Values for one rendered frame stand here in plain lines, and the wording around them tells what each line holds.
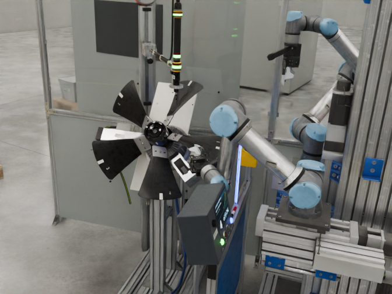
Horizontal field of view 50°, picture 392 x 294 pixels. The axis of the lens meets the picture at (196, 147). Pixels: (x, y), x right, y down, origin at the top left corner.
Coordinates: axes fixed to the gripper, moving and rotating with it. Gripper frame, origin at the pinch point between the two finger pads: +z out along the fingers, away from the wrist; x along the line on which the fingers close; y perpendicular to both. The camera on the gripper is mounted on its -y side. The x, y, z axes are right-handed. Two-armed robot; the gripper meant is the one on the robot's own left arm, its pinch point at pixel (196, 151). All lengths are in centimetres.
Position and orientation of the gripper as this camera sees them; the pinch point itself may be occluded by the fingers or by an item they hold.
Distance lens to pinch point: 206.2
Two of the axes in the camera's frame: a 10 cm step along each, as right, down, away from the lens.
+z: -3.5, -4.1, 8.4
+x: -0.3, 9.0, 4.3
